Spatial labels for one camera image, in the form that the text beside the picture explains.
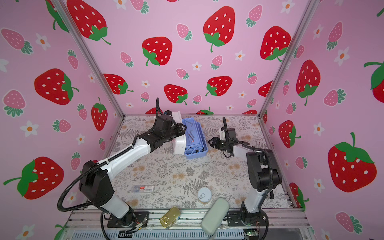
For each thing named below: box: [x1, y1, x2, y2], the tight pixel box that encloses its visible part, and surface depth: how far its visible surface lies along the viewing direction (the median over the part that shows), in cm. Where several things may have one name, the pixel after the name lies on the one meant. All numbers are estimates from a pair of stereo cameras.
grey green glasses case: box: [201, 197, 230, 236], surface depth 74 cm
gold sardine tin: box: [159, 206, 181, 229], surface depth 73 cm
